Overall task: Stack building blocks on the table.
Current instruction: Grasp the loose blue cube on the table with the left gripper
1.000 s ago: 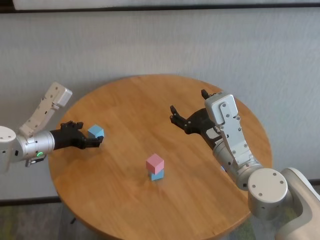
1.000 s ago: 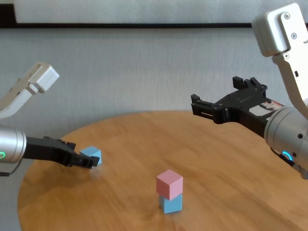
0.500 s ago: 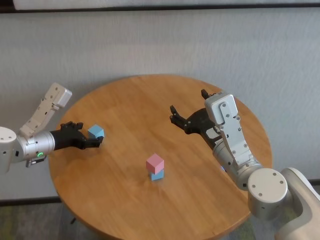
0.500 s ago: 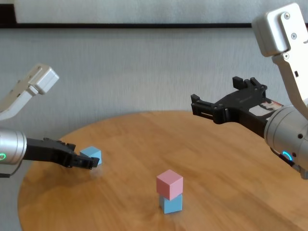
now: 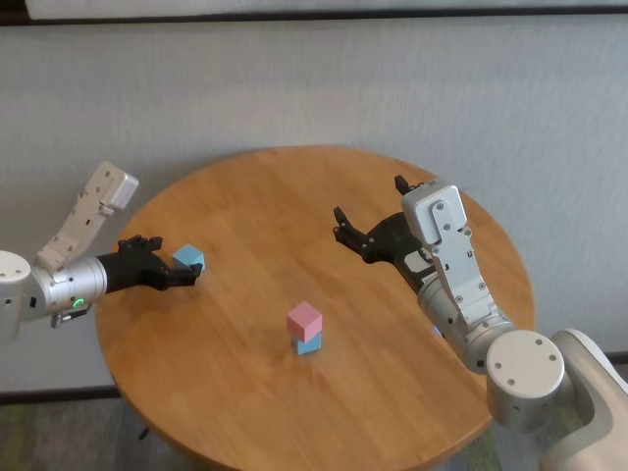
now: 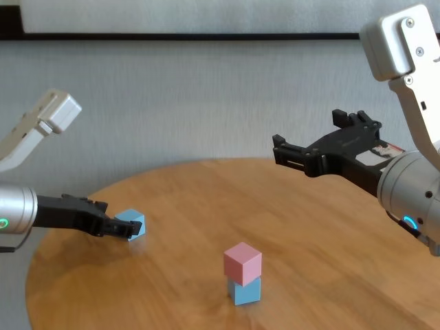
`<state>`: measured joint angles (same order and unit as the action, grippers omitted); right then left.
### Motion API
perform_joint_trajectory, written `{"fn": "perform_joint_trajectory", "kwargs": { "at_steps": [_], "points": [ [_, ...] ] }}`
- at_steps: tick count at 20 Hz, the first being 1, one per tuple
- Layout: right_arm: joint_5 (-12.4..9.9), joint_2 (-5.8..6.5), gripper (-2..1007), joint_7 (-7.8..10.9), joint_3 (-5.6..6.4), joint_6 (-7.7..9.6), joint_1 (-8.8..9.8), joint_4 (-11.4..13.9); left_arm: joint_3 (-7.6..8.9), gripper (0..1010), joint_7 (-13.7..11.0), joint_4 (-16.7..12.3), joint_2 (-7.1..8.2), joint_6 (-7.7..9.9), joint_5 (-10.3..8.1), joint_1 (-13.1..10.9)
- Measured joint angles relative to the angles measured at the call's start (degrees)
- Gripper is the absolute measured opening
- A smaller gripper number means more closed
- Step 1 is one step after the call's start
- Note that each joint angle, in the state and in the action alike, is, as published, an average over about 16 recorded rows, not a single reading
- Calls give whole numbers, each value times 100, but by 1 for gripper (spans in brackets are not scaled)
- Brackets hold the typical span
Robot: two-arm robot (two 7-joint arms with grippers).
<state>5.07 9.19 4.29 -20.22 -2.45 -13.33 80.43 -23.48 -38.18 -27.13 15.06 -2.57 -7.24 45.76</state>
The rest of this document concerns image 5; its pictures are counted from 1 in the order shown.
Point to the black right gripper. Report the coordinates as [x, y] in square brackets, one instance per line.
[397, 240]

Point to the pink cube block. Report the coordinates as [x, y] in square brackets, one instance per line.
[304, 320]

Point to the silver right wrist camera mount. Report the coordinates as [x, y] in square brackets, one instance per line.
[451, 245]

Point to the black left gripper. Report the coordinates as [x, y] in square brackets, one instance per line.
[132, 270]

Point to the light blue cube block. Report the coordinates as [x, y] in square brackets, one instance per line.
[189, 256]
[309, 346]

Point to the black floor bar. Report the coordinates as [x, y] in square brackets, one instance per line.
[615, 358]
[54, 395]

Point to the black table foot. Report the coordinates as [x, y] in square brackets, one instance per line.
[144, 433]

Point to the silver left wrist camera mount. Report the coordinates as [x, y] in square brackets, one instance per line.
[93, 216]

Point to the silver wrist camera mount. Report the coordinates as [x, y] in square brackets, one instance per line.
[93, 216]
[451, 245]

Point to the black wall strip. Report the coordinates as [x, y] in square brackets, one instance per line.
[314, 15]

